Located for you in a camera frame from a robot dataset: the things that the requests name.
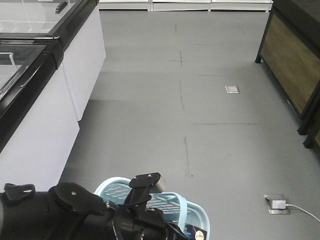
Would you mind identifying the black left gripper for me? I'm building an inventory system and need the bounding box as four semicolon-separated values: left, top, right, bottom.
106;206;188;240

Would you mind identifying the light blue plastic basket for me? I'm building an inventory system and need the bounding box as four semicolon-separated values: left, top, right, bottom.
94;176;210;240

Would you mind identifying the blue cookie box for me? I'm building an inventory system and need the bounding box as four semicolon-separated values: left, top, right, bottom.
184;224;208;240

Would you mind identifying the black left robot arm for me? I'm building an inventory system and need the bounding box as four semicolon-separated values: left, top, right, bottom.
0;182;186;240

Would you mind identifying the white chest freezer near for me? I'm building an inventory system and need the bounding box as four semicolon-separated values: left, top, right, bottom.
0;40;80;191

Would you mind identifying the white chest freezer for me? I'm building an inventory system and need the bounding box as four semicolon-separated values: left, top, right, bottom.
0;40;80;191
0;0;106;121

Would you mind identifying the open floor socket box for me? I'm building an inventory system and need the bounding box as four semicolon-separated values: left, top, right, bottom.
263;194;291;215

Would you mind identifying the white power adapter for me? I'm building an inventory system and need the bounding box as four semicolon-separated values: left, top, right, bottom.
270;199;287;210

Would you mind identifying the metal floor socket plate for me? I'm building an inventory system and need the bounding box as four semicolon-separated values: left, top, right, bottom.
224;85;240;94

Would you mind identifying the white chest freezer far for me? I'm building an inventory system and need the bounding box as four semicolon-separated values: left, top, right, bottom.
0;0;106;121

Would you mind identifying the dark wooden display stand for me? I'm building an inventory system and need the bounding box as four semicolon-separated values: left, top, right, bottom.
255;0;320;149

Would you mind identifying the white supermarket shelf unit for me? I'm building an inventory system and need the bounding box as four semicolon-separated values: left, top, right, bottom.
98;0;273;12

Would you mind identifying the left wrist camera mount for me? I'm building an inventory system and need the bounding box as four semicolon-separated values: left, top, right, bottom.
123;172;166;210

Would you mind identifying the white power cable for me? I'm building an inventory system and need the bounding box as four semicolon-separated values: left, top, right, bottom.
285;204;320;223

